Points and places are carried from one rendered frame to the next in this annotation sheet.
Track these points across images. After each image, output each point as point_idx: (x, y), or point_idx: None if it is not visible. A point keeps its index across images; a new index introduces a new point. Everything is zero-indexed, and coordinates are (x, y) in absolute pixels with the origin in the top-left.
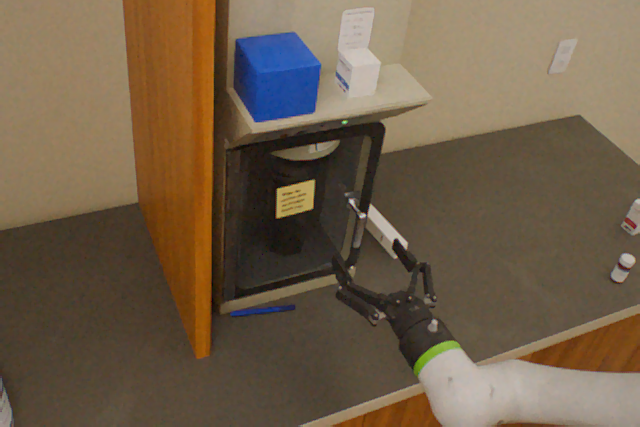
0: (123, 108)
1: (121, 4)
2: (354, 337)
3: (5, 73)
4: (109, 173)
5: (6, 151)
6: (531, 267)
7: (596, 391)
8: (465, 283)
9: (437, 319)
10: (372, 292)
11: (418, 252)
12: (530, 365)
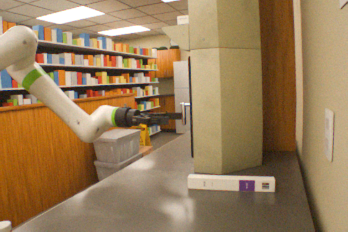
0: (302, 97)
1: (301, 44)
2: (166, 163)
3: (297, 72)
4: (301, 131)
5: (297, 105)
6: (100, 222)
7: (66, 94)
8: (140, 194)
9: (125, 109)
10: (155, 114)
11: (183, 193)
12: (86, 116)
